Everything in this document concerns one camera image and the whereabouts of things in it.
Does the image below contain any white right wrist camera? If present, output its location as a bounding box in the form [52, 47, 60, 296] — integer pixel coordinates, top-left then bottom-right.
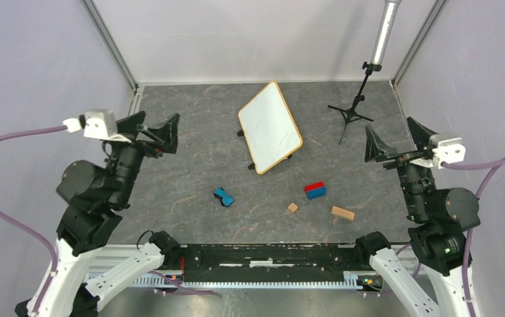
[410, 133, 466, 169]

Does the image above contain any red and blue toy brick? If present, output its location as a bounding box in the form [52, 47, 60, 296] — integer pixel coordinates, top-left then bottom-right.
[304, 182, 327, 200]

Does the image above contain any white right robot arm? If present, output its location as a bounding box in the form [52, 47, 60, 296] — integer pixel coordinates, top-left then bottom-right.
[354, 118, 480, 316]

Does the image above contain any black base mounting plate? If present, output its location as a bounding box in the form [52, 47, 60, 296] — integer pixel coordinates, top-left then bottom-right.
[154, 240, 387, 283]

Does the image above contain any long wooden block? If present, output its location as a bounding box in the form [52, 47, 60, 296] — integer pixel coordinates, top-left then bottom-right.
[331, 206, 356, 221]

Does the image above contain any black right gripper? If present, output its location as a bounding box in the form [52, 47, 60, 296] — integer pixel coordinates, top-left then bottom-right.
[364, 116, 439, 219]

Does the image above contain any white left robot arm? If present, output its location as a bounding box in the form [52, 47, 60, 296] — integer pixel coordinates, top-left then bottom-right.
[15, 110, 180, 316]

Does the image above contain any blue whiteboard eraser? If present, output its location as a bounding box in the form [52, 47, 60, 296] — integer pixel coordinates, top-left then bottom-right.
[213, 187, 235, 207]

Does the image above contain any small wooden cube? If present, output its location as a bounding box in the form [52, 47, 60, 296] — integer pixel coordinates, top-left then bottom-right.
[287, 203, 299, 213]

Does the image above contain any slotted cable duct rail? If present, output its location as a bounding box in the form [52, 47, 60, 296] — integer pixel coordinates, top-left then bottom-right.
[132, 273, 385, 290]

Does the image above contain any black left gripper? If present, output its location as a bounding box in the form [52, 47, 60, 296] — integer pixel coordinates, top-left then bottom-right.
[108, 109, 180, 206]

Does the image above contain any black tripod stand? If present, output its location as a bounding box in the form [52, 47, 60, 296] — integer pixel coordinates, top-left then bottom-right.
[327, 61, 382, 145]

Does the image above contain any small wood-framed whiteboard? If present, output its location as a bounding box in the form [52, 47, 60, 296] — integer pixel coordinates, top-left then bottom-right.
[237, 81, 303, 175]

